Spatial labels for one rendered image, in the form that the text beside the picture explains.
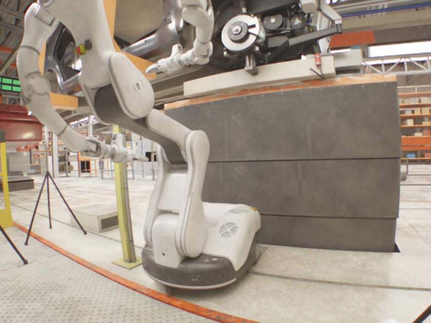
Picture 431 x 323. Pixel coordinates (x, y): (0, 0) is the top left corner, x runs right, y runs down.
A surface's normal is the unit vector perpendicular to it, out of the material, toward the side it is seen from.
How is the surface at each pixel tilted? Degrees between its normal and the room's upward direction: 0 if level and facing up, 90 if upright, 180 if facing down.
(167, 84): 108
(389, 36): 90
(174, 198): 61
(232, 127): 90
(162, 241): 90
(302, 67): 90
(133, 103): 99
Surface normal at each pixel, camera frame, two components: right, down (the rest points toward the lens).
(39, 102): 0.77, 0.37
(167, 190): -0.42, -0.44
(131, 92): 0.85, 0.06
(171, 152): -0.40, 0.48
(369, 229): -0.49, 0.07
